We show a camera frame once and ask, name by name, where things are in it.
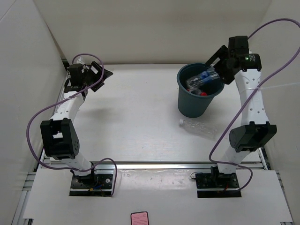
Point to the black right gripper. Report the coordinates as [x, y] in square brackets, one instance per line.
[222, 53]

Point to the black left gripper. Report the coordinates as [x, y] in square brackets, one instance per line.
[107, 74]

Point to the Aquafina bottle blue label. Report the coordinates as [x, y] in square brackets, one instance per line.
[197, 81]

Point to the red cap red label bottle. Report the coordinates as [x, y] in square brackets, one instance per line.
[197, 92]

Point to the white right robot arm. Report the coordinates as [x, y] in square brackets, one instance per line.
[255, 130]

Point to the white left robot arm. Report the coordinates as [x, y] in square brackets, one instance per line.
[59, 137]

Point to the dark teal ribbed bin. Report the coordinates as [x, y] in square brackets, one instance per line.
[193, 103]

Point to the clear label-less plastic bottle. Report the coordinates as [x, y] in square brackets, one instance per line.
[198, 128]

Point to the pink smartphone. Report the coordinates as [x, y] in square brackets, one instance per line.
[139, 218]

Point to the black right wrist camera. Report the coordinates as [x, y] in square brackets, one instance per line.
[238, 45]

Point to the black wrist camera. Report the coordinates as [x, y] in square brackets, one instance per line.
[76, 74]
[238, 45]

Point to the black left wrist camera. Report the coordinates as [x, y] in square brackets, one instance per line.
[76, 74]

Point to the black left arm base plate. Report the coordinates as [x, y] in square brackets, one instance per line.
[98, 183]

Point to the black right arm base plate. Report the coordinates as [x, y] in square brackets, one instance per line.
[215, 184]

